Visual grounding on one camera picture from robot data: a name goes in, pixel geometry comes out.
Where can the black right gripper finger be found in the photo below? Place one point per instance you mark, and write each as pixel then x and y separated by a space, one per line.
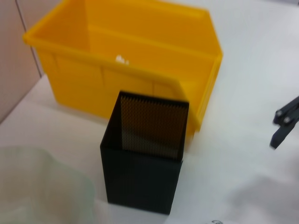
pixel 286 121

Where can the white paper ball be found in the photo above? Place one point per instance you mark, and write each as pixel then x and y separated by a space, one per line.
pixel 121 59

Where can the black mesh pen holder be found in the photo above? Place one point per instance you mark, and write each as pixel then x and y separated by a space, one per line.
pixel 140 182

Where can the pale green glass fruit bowl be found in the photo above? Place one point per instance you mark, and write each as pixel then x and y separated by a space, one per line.
pixel 35 186

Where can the yellow plastic bin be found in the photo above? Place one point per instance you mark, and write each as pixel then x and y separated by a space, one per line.
pixel 81 77

